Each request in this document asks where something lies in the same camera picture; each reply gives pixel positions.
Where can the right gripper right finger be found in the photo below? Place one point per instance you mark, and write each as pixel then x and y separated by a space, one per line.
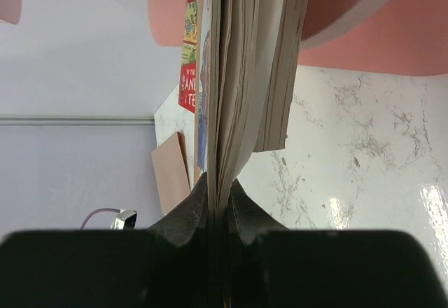
pixel 273 266

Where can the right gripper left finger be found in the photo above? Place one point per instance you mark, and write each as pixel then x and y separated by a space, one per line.
pixel 165 265

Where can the brown cardboard file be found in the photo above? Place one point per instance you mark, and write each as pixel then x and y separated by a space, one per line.
pixel 171 172

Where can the red Treehouse book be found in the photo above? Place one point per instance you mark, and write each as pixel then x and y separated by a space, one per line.
pixel 188 77

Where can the tan Othello book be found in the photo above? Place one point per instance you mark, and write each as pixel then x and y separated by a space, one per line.
pixel 248 52

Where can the pink three-tier shelf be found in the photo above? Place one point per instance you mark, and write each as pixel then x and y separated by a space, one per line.
pixel 388 36

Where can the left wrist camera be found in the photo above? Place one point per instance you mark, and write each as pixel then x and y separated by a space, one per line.
pixel 124 220

